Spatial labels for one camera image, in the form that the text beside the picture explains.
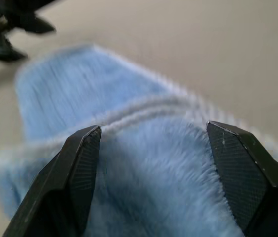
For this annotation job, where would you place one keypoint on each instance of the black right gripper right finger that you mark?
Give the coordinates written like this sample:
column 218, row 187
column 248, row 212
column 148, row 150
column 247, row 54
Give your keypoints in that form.
column 250, row 182

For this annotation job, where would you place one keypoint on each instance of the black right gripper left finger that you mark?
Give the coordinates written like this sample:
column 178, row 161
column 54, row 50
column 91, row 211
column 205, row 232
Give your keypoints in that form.
column 62, row 187

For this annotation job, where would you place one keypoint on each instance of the light blue fluffy towel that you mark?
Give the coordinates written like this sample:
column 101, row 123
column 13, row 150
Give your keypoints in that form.
column 143, row 172

